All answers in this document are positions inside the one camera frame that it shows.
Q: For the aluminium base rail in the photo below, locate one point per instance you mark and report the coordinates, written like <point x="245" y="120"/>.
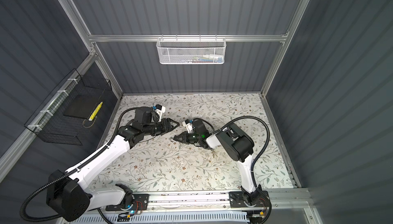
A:
<point x="219" y="200"/>

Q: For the white vented panel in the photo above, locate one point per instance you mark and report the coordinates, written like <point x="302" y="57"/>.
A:
<point x="212" y="217"/>

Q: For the items in white basket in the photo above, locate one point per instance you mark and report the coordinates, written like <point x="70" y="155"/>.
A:
<point x="204" y="59"/>

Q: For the yellow tool in basket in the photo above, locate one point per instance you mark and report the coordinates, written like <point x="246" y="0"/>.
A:
<point x="95" y="112"/>

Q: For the black box in basket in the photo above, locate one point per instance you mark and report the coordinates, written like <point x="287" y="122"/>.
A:
<point x="81" y="107"/>

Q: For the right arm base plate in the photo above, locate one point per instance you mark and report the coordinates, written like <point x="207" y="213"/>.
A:
<point x="240" y="199"/>

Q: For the white wire mesh basket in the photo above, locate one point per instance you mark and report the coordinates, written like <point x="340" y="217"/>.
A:
<point x="171" y="52"/>

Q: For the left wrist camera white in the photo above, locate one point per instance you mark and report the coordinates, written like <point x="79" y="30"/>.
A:
<point x="159" y="109"/>

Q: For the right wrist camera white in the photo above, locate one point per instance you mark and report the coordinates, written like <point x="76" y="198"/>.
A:
<point x="188" y="125"/>

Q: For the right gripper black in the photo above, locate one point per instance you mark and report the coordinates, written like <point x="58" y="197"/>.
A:
<point x="186" y="136"/>

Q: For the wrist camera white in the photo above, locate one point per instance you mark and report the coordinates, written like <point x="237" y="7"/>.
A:
<point x="188" y="125"/>
<point x="159" y="109"/>

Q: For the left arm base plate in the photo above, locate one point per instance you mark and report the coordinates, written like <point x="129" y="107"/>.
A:
<point x="132" y="203"/>

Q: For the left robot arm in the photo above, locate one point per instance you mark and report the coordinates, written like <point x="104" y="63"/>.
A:
<point x="70" y="195"/>

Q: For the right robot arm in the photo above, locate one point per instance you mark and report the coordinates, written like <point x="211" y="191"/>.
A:
<point x="237" y="144"/>

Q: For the black wire basket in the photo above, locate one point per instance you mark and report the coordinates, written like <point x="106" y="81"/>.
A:
<point x="51" y="126"/>

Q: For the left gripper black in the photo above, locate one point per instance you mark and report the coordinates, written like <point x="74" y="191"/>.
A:
<point x="166" y="122"/>

